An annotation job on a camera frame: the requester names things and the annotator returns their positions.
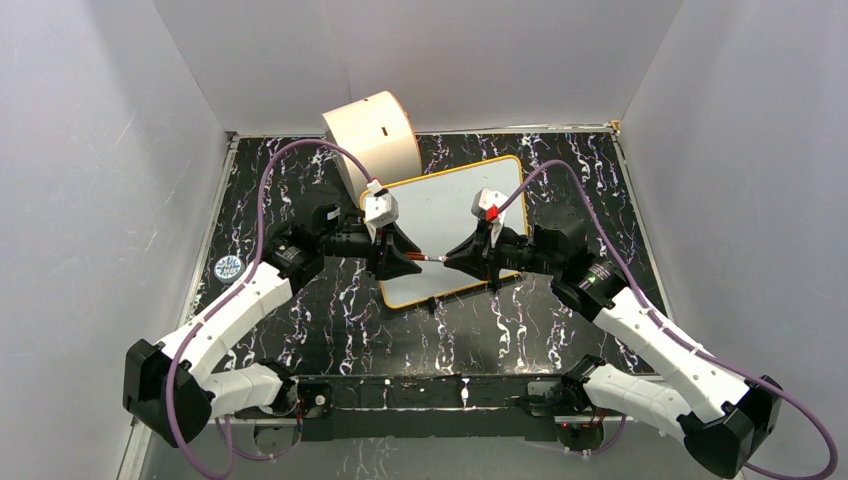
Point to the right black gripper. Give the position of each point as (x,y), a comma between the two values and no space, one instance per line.
(477,256)

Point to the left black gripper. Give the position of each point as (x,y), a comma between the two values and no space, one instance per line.
(388,254)

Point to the white whiteboard marker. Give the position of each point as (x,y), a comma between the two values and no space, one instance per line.
(422,257)

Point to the yellow framed whiteboard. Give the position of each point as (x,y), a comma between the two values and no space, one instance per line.
(435,213)

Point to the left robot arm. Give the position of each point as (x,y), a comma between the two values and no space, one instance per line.
(172,386)

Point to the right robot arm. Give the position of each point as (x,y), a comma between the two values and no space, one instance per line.
(719,416)

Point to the beige cylindrical container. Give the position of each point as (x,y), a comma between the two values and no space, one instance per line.
(378,132)

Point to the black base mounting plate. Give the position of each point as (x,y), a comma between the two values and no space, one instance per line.
(531,407)

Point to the blue white tape roll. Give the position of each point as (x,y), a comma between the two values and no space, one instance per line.
(228,269)

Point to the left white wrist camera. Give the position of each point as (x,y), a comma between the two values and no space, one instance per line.
(380,209)

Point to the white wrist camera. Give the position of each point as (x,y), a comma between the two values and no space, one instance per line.
(487,206)
(380,209)

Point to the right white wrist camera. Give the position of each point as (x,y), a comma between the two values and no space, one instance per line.
(487,206)

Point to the aluminium frame rail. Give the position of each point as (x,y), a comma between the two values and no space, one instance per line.
(634,451)

